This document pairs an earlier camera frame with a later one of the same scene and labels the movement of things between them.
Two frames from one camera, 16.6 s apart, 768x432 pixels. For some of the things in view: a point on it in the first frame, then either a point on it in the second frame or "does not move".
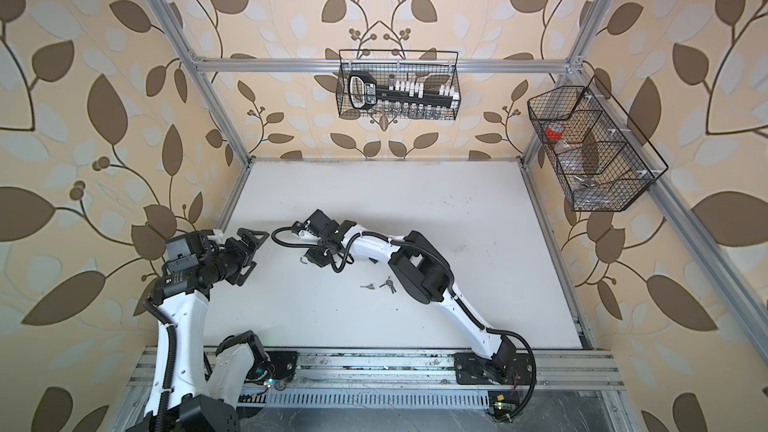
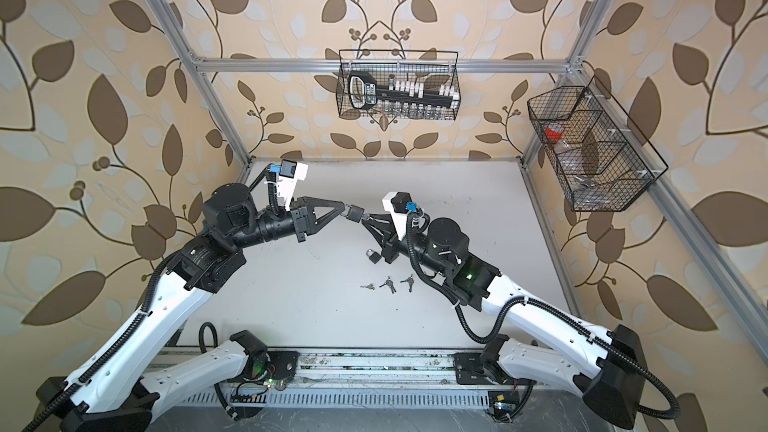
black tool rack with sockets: x=400 y=98 does not move
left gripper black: x=242 y=255 → x=301 y=214
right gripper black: x=318 y=259 → x=390 y=243
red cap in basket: x=554 y=130 does not move
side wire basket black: x=601 y=158 does not move
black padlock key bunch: x=390 y=284 does not move
